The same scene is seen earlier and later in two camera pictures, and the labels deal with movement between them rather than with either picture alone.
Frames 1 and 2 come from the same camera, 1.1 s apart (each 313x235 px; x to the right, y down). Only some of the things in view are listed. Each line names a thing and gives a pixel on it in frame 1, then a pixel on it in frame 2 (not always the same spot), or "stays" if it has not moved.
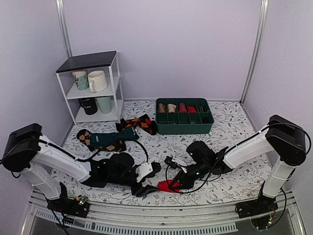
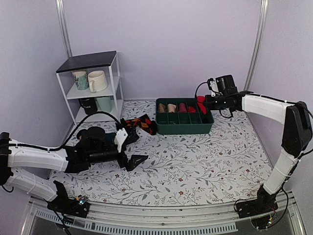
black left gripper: (141, 191) -> (130, 164)
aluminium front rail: (103, 219) stays
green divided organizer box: (183, 115) stays
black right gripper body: (190, 182) -> (217, 105)
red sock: (168, 185) -> (200, 100)
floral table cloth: (134, 133) stays
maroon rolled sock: (182, 108) stays
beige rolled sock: (171, 107) stays
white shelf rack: (93, 87) stays
